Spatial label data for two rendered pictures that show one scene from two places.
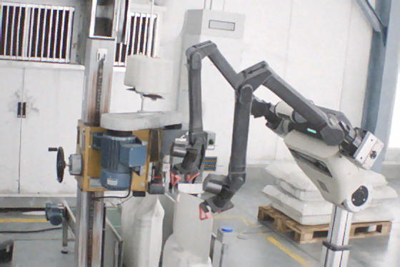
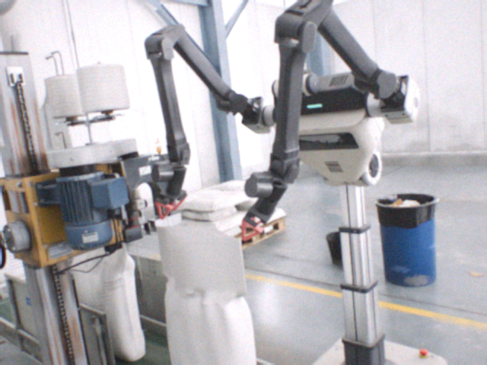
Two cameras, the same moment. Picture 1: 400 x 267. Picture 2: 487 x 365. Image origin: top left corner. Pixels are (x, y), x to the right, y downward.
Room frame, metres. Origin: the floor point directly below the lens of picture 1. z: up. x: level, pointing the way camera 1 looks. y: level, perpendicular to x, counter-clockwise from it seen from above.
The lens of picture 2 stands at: (0.99, 0.48, 1.47)
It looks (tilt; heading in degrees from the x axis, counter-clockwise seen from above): 9 degrees down; 336
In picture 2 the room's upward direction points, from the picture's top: 7 degrees counter-clockwise
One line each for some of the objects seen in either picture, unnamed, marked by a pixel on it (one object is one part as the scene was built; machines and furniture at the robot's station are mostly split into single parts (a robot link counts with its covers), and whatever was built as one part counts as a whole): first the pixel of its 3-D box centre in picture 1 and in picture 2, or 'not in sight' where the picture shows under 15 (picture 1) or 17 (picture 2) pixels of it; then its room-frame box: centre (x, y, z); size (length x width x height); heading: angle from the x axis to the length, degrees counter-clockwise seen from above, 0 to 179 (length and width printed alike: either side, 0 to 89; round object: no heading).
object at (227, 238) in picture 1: (226, 235); not in sight; (2.80, -0.17, 0.81); 0.08 x 0.08 x 0.06; 24
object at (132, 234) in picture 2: (155, 188); (129, 233); (2.76, 0.21, 1.04); 0.08 x 0.06 x 0.05; 114
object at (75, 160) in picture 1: (74, 164); (15, 236); (2.67, 0.61, 1.14); 0.11 x 0.06 x 0.11; 24
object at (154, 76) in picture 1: (154, 76); (103, 89); (2.60, 0.25, 1.61); 0.17 x 0.17 x 0.17
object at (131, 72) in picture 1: (138, 71); (67, 96); (2.83, 0.35, 1.61); 0.15 x 0.14 x 0.17; 24
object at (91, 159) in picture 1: (111, 155); (62, 211); (2.76, 0.45, 1.18); 0.34 x 0.25 x 0.31; 114
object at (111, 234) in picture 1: (98, 240); (54, 328); (3.23, 0.57, 0.54); 1.05 x 0.02 x 0.41; 24
